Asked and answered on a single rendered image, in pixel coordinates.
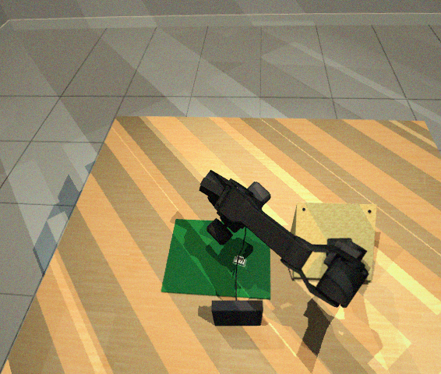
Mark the green circuit board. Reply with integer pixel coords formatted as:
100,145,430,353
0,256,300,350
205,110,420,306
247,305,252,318
161,219,271,299

